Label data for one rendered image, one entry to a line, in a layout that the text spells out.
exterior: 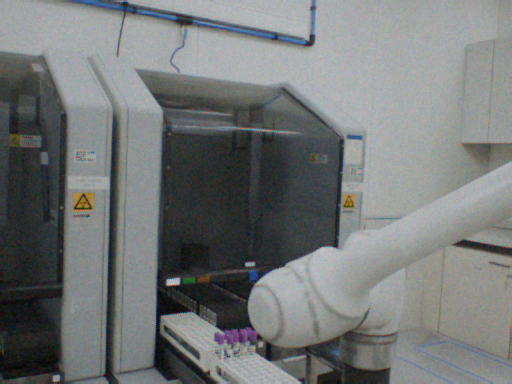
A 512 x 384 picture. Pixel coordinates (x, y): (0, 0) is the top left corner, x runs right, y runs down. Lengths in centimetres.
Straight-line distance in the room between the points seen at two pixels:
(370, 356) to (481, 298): 275
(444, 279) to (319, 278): 308
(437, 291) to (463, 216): 313
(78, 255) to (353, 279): 86
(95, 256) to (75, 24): 139
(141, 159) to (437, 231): 91
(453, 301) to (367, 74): 157
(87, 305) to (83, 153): 38
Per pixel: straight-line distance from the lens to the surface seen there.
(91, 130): 136
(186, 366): 136
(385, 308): 81
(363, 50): 335
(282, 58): 297
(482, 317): 360
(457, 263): 366
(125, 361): 149
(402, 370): 140
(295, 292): 67
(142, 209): 140
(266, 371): 119
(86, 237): 137
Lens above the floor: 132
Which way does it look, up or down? 3 degrees down
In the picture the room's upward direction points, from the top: 3 degrees clockwise
